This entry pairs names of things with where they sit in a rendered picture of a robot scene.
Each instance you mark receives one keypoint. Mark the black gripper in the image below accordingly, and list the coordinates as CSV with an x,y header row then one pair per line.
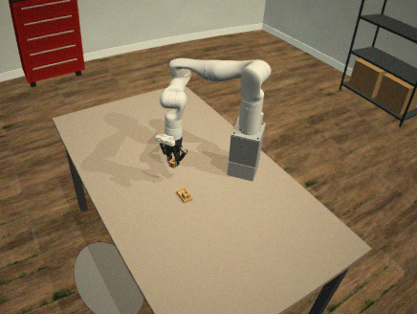
x,y
167,150

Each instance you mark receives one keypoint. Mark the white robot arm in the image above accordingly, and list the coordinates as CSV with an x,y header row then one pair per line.
x,y
254,73

